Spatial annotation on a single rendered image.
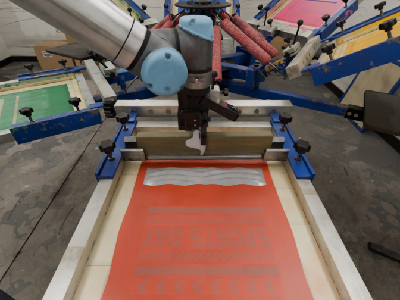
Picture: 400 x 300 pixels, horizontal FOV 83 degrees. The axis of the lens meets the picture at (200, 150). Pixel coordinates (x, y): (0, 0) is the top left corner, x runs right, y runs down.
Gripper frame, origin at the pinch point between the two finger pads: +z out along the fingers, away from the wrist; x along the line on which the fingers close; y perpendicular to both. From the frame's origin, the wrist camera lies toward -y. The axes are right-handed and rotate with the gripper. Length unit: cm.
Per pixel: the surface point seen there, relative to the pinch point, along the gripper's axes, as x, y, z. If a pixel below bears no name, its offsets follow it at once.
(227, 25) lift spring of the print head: -68, -12, -22
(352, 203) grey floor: -58, -120, 100
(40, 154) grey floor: -118, 162, 102
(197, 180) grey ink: 9.3, 1.7, 5.3
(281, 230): 25.2, -18.6, 5.7
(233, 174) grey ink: 6.9, -8.8, 4.9
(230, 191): 13.0, -7.4, 5.7
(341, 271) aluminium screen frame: 36.1, -26.2, 2.2
